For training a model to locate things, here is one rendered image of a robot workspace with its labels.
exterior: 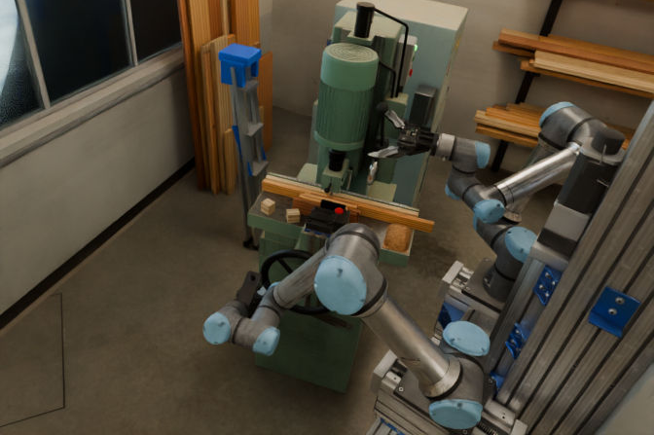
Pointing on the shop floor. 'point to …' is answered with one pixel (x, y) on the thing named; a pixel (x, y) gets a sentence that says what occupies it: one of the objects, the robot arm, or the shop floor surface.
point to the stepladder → (238, 64)
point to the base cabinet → (311, 343)
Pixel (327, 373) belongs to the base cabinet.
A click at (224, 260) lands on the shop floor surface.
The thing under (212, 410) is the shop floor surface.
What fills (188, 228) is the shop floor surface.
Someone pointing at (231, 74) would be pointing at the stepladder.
